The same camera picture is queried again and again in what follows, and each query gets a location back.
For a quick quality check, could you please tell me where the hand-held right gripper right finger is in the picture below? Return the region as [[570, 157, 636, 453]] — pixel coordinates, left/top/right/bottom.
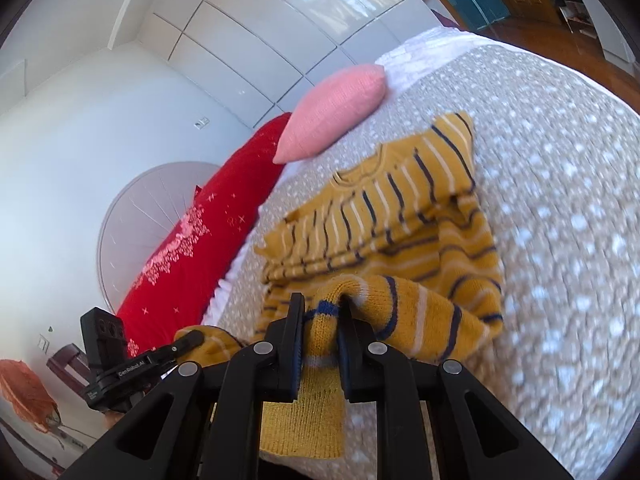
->
[[336, 305, 576, 480]]

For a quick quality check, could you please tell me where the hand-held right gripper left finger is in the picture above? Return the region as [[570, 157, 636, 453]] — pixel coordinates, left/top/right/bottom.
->
[[59, 292, 307, 480]]

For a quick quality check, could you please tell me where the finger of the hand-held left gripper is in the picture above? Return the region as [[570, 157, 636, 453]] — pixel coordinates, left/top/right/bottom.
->
[[159, 331, 205, 367]]

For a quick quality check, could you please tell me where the yellow striped knit sweater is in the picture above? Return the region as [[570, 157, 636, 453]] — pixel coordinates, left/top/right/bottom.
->
[[174, 111, 505, 460]]

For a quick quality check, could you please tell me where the dark wooden chair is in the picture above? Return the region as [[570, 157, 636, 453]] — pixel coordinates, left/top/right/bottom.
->
[[46, 344, 93, 391]]

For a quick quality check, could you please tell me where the orange lace cloth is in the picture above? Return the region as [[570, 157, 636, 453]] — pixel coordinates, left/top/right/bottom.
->
[[0, 359, 62, 433]]

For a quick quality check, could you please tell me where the red embroidered bolster pillow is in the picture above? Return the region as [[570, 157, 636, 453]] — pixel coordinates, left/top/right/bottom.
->
[[116, 112, 293, 356]]

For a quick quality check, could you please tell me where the round white headboard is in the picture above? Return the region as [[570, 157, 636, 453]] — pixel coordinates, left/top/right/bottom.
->
[[96, 161, 223, 316]]

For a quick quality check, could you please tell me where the grey spotted bed blanket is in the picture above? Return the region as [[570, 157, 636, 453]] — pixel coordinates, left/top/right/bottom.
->
[[216, 44, 640, 480]]

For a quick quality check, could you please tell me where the pink knit pillow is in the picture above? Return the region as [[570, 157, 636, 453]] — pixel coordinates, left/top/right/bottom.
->
[[273, 64, 387, 164]]

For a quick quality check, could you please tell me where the white glossy wardrobe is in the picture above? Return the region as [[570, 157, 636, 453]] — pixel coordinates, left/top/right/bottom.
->
[[134, 0, 446, 120]]

